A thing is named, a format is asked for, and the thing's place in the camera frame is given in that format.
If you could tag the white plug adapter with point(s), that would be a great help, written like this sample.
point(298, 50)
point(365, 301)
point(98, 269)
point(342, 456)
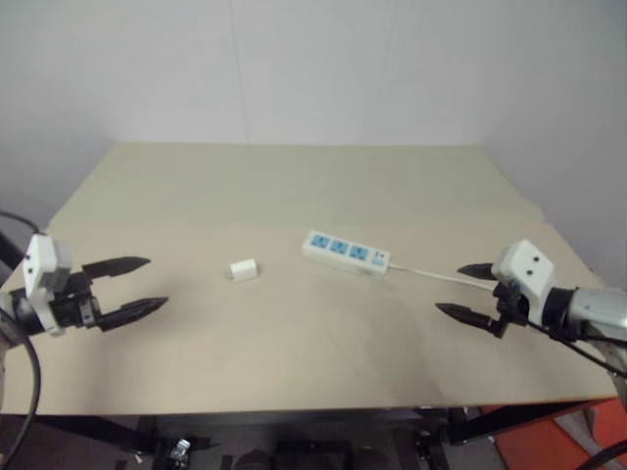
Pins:
point(243, 269)

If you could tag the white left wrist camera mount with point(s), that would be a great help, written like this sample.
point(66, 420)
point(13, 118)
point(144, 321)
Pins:
point(41, 281)

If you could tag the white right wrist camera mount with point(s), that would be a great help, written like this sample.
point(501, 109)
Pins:
point(524, 267)

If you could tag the white power strip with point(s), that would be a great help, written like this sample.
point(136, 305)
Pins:
point(345, 254)

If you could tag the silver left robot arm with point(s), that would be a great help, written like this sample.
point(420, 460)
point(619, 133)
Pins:
point(14, 311)

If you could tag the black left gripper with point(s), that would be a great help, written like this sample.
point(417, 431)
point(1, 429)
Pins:
point(68, 303)

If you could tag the black table frame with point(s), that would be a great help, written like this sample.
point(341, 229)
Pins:
point(303, 431)

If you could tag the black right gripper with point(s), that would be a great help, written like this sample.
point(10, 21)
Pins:
point(509, 306)

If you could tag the orange floor mat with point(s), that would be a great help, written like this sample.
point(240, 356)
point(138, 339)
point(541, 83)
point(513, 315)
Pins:
point(563, 438)

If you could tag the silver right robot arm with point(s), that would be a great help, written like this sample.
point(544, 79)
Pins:
point(585, 308)

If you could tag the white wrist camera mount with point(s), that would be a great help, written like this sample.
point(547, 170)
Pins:
point(524, 267)
point(41, 281)

